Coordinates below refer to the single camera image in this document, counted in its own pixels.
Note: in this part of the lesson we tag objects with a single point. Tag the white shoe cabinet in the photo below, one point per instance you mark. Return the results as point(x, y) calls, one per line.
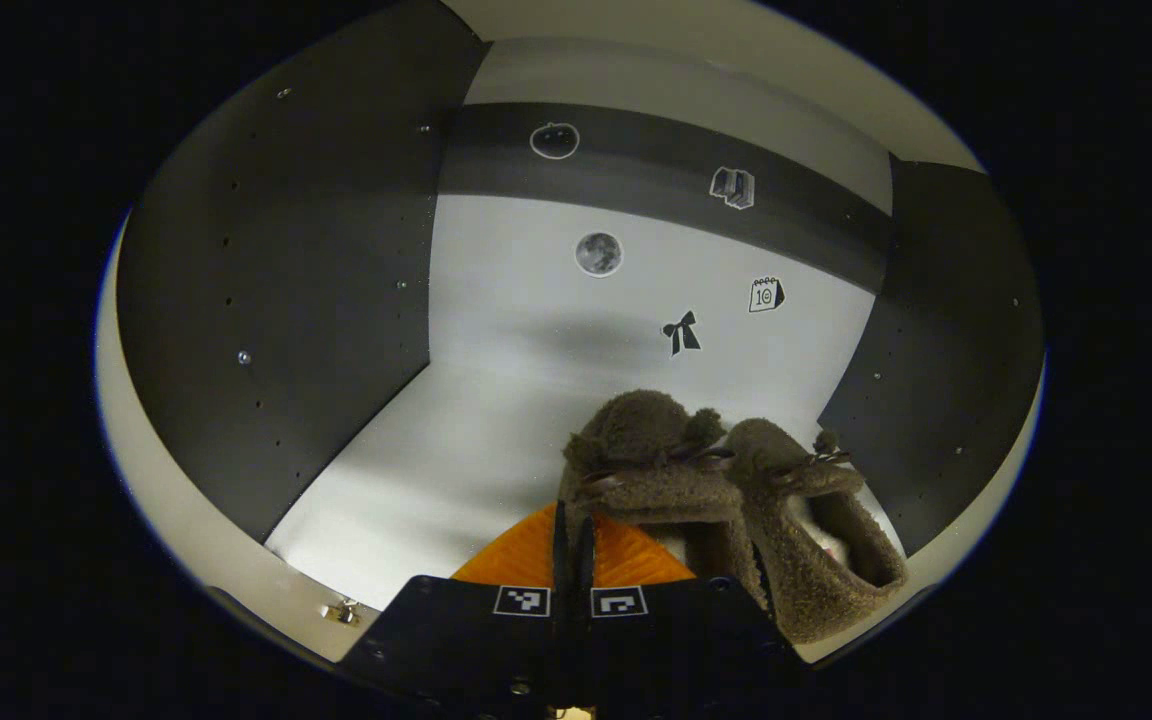
point(536, 380)

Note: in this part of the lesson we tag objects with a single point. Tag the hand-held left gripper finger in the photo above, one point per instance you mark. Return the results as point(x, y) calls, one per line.
point(582, 600)
point(561, 600)

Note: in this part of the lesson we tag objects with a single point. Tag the brown fuzzy shoe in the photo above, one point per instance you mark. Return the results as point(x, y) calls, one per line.
point(806, 590)
point(636, 430)

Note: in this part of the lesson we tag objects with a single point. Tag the white shoe cabinet door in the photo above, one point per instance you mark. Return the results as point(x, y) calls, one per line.
point(166, 500)
point(936, 560)

